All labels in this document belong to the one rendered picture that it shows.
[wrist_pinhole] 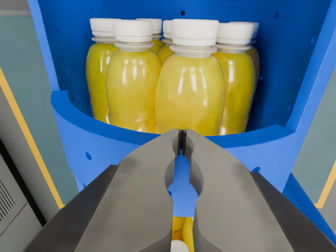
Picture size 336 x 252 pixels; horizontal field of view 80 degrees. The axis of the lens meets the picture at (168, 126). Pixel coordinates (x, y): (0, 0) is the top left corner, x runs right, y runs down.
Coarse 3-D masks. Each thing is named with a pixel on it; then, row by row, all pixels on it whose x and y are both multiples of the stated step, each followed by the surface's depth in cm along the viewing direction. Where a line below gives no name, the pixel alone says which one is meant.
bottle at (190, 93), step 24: (192, 48) 16; (216, 48) 17; (168, 72) 17; (192, 72) 16; (216, 72) 17; (168, 96) 17; (192, 96) 16; (216, 96) 17; (168, 120) 18; (192, 120) 17; (216, 120) 18
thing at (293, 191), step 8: (288, 184) 111; (296, 184) 113; (288, 192) 107; (296, 192) 107; (304, 192) 110; (296, 200) 102; (304, 200) 103; (304, 208) 98; (312, 208) 99; (312, 216) 94; (320, 216) 96; (320, 224) 91; (328, 232) 88
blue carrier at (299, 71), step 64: (64, 0) 23; (128, 0) 30; (192, 0) 32; (256, 0) 28; (320, 0) 20; (64, 64) 23; (320, 64) 12; (64, 128) 16; (256, 128) 32; (192, 192) 14
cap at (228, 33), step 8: (224, 24) 20; (232, 24) 20; (240, 24) 20; (248, 24) 20; (224, 32) 20; (232, 32) 20; (240, 32) 20; (248, 32) 20; (216, 40) 22; (224, 40) 21; (232, 40) 20; (240, 40) 20; (248, 40) 21
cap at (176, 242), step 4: (172, 240) 34; (176, 240) 34; (180, 240) 34; (172, 244) 33; (176, 244) 33; (180, 244) 33; (184, 244) 33; (172, 248) 33; (176, 248) 33; (180, 248) 33; (184, 248) 33
